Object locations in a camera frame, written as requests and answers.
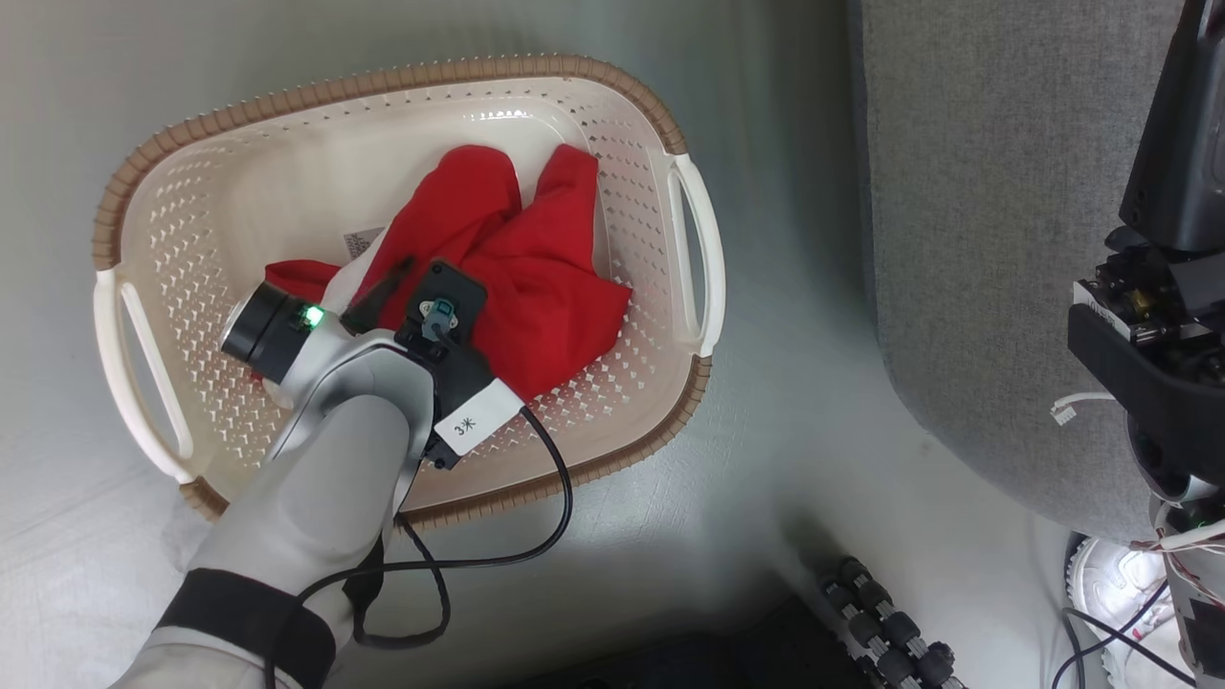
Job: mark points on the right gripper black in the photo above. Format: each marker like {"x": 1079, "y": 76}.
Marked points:
{"x": 1168, "y": 335}

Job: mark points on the red cloth garment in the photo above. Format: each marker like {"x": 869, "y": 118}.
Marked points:
{"x": 536, "y": 277}

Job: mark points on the black wrist camera white label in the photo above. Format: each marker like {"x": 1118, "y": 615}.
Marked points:
{"x": 450, "y": 316}

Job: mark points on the cream laundry basket brown rim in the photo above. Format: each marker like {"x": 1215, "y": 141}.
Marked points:
{"x": 249, "y": 191}

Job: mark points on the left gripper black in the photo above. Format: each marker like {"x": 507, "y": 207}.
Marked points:
{"x": 268, "y": 330}

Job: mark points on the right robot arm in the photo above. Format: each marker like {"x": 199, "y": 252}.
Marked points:
{"x": 1196, "y": 574}

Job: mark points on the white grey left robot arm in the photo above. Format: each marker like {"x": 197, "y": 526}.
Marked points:
{"x": 316, "y": 498}

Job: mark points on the grey upholstered seat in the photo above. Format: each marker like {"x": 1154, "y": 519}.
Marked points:
{"x": 995, "y": 211}

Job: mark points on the white shoe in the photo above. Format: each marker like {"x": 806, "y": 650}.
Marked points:
{"x": 1115, "y": 584}

